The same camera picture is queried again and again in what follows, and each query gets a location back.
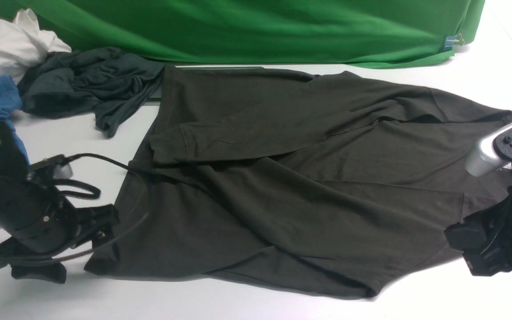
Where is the green backdrop cloth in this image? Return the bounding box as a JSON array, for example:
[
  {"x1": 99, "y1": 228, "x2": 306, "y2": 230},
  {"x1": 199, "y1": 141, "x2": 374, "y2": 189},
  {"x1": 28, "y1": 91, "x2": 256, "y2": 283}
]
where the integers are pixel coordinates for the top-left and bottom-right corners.
[{"x1": 0, "y1": 0, "x2": 485, "y2": 69}]

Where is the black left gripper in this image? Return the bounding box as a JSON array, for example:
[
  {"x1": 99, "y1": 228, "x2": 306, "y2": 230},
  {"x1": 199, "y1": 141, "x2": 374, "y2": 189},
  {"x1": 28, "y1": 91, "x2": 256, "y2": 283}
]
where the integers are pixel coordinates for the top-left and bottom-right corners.
[{"x1": 0, "y1": 204, "x2": 120, "y2": 284}]

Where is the dark gray long-sleeved shirt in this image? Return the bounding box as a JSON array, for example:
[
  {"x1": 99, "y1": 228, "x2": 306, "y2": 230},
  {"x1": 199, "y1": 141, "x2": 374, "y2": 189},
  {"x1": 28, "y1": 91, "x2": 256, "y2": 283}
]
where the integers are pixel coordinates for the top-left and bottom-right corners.
[{"x1": 85, "y1": 67, "x2": 512, "y2": 298}]

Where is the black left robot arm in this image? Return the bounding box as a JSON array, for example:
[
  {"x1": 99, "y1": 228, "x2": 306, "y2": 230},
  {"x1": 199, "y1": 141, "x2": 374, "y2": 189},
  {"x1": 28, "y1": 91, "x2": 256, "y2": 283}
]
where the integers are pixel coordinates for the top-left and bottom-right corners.
[{"x1": 0, "y1": 120, "x2": 120, "y2": 284}]

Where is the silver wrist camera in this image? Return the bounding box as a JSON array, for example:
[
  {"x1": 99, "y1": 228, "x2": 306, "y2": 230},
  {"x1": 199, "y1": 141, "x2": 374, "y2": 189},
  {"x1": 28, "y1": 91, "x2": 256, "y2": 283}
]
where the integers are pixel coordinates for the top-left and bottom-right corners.
[
  {"x1": 465, "y1": 123, "x2": 512, "y2": 177},
  {"x1": 27, "y1": 155, "x2": 73, "y2": 180}
]

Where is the dark teal crumpled garment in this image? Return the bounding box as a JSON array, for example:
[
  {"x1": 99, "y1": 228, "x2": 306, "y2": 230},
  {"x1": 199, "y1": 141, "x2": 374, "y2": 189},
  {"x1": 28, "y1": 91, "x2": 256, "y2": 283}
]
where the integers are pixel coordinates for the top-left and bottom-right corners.
[{"x1": 17, "y1": 47, "x2": 165, "y2": 138}]

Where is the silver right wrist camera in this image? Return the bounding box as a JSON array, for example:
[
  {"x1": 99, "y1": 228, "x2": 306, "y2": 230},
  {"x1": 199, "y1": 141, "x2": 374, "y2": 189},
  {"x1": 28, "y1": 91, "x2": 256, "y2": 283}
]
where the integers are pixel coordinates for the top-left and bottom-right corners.
[{"x1": 465, "y1": 123, "x2": 512, "y2": 177}]

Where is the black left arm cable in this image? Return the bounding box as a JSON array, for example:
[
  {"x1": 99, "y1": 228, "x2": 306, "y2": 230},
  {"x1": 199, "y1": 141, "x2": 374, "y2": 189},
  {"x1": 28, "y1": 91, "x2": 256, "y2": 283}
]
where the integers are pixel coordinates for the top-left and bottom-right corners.
[{"x1": 0, "y1": 153, "x2": 150, "y2": 263}]

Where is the blue binder clip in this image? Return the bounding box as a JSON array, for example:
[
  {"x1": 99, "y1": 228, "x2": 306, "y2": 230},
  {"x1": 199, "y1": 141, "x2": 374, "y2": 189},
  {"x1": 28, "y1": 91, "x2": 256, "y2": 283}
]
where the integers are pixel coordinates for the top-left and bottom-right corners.
[{"x1": 443, "y1": 34, "x2": 465, "y2": 52}]

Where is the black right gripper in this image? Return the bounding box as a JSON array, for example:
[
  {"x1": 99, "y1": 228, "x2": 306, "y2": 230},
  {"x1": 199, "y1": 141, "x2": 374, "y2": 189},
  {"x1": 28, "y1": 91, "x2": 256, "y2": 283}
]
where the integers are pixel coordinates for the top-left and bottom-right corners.
[{"x1": 444, "y1": 185, "x2": 512, "y2": 277}]

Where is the white crumpled garment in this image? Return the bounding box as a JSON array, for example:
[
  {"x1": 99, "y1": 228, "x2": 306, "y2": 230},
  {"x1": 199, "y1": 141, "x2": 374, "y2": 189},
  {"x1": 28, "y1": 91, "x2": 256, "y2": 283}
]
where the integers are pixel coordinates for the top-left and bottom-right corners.
[{"x1": 0, "y1": 8, "x2": 72, "y2": 84}]

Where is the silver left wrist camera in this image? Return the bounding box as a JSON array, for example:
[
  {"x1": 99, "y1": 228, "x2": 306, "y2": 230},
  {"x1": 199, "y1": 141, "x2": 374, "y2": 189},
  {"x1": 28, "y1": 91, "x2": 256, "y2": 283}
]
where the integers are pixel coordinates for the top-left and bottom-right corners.
[{"x1": 27, "y1": 155, "x2": 73, "y2": 180}]

